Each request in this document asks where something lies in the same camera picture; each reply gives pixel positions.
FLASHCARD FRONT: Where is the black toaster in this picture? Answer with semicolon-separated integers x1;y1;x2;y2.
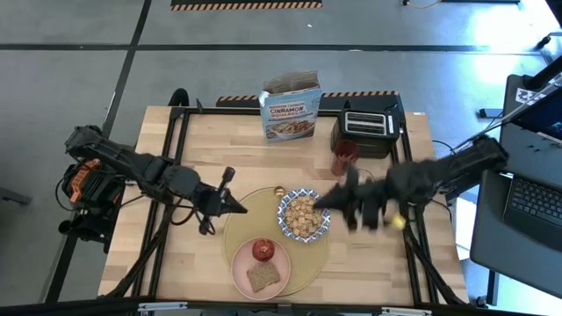
330;108;403;161

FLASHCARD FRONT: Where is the red apple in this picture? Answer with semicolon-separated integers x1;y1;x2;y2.
250;237;277;263

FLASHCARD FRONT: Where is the black aluminium table frame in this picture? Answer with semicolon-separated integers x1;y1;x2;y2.
98;104;469;308

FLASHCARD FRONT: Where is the black curved hose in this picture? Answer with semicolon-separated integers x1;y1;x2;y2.
168;87;191;109

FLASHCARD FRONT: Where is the hazard striped cable cover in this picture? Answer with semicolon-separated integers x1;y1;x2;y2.
215;90;400;110

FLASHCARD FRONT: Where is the brown toast slice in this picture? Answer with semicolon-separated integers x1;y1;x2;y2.
245;261;282;294

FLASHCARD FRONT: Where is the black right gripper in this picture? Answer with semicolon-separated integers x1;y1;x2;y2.
313;165;399;233

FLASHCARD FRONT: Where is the pink round plate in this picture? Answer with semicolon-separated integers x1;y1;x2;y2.
229;236;292;302

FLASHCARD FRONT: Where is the blue patterned paper bowl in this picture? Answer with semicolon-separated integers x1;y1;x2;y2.
277;188;332;244

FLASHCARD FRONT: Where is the yellow floor cable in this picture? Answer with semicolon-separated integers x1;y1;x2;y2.
402;0;442;11

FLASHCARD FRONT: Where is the silver metal bracket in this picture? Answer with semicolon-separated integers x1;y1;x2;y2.
379;306;435;316
137;301;190;313

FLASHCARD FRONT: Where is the long hazard striped floor strip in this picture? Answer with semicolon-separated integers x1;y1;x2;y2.
169;0;324;12

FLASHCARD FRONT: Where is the cereal squares heap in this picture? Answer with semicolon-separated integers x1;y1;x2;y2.
285;196;324;238

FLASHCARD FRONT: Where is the yellow woven round placemat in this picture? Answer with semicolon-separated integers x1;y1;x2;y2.
222;186;332;298

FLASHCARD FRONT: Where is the red plastic tumbler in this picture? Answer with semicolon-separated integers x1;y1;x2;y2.
330;139;362;177

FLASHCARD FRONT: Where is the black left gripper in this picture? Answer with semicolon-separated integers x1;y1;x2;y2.
191;165;249;219

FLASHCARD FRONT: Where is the grey laptop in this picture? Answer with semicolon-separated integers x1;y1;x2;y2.
497;72;562;248

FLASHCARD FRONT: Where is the cinnamon squares cereal box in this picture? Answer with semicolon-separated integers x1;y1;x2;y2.
257;70;324;145

